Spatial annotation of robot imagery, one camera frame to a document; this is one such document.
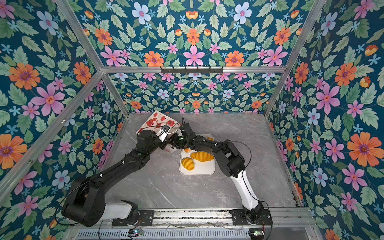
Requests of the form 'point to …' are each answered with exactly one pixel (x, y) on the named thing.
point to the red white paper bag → (157, 121)
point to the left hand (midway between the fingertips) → (168, 127)
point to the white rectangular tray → (201, 168)
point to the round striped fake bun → (187, 163)
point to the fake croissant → (187, 150)
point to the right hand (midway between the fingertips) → (167, 140)
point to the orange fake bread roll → (202, 156)
